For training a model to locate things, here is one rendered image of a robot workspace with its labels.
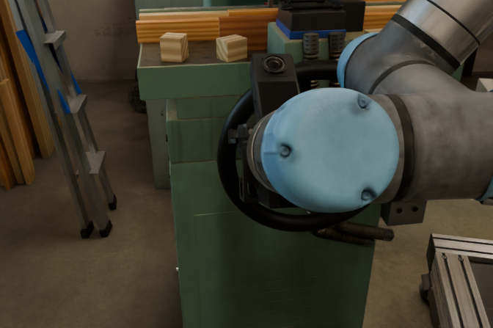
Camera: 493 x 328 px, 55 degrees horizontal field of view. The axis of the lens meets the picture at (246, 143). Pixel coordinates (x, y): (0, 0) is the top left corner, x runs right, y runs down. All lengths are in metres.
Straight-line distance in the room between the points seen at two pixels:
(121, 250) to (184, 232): 0.88
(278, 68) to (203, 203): 0.50
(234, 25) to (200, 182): 0.30
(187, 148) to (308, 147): 0.63
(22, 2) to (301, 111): 1.40
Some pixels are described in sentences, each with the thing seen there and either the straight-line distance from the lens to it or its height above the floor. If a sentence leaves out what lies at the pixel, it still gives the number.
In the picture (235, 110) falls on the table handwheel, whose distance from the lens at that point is 0.66.
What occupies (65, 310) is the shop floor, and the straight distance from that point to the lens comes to 1.68.
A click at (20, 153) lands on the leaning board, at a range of 2.29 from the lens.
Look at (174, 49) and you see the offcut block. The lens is 0.83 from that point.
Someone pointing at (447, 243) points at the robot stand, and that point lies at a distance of 1.58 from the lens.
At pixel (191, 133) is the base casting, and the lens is 0.87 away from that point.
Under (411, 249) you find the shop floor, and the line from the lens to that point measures 1.89.
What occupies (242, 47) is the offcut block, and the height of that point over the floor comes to 0.92.
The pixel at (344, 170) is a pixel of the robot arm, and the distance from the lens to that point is 0.27.
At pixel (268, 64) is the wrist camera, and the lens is 0.49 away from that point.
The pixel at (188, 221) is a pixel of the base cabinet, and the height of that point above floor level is 0.58.
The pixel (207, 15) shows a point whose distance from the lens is 0.98.
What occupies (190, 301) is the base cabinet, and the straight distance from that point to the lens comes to 1.11.
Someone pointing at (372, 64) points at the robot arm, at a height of 1.02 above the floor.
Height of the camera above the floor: 1.15
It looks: 27 degrees down
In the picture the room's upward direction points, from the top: straight up
